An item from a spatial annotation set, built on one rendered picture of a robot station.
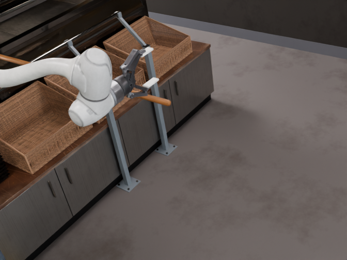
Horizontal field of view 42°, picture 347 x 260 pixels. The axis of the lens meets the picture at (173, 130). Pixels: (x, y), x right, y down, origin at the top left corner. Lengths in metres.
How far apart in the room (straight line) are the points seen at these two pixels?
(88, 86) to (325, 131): 2.67
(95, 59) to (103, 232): 1.95
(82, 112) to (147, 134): 2.04
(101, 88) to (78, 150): 1.60
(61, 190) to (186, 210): 0.87
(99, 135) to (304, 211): 1.48
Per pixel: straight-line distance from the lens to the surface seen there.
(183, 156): 3.64
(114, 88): 1.62
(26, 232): 3.03
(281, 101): 4.20
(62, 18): 3.46
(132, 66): 1.71
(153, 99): 2.14
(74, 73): 1.47
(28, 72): 1.58
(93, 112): 1.55
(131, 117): 3.35
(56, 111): 3.40
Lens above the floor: 2.30
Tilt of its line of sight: 36 degrees down
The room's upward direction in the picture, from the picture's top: 10 degrees counter-clockwise
